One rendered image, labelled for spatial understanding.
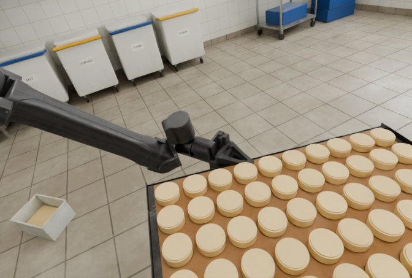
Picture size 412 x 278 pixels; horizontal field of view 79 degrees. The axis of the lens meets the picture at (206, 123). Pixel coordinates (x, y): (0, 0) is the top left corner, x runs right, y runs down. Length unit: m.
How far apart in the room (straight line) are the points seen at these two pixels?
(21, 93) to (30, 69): 2.97
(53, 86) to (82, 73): 0.36
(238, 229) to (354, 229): 0.19
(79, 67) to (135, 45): 0.72
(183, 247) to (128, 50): 3.12
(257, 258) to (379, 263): 0.17
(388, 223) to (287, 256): 0.18
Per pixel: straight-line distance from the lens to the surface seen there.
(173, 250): 0.45
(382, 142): 0.70
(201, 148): 0.61
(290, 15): 4.46
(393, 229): 0.52
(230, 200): 0.49
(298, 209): 0.49
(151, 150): 0.60
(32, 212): 2.28
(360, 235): 0.49
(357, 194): 0.55
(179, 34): 3.55
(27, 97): 0.51
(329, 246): 0.47
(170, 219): 0.49
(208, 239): 0.45
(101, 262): 1.81
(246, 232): 0.46
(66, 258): 1.95
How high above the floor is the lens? 1.41
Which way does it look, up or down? 35 degrees down
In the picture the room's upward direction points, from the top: 12 degrees counter-clockwise
